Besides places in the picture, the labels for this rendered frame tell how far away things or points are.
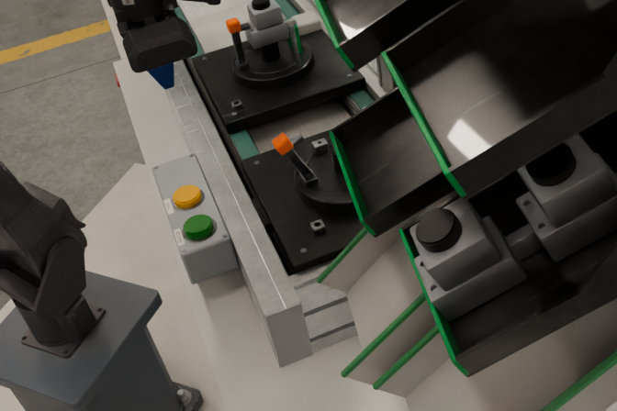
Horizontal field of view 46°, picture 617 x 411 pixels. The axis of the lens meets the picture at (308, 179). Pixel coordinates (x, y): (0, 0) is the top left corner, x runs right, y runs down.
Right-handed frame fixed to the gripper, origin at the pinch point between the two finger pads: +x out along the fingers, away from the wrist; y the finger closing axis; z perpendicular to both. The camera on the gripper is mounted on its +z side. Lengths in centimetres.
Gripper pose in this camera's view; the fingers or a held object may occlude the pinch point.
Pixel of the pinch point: (160, 58)
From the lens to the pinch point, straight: 77.5
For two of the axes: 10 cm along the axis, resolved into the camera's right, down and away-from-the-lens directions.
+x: 1.5, 7.6, 6.4
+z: 9.3, -3.3, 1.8
